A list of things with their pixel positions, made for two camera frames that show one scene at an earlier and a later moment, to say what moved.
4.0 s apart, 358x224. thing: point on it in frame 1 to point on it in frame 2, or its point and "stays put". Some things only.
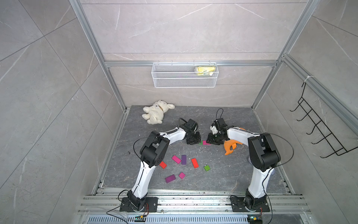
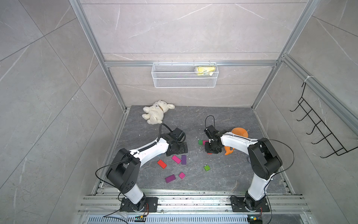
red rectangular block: x=163 y=164 stays put
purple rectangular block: x=183 y=159 stays put
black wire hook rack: x=332 y=140 stays put
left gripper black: x=198 y=139 to x=183 y=148
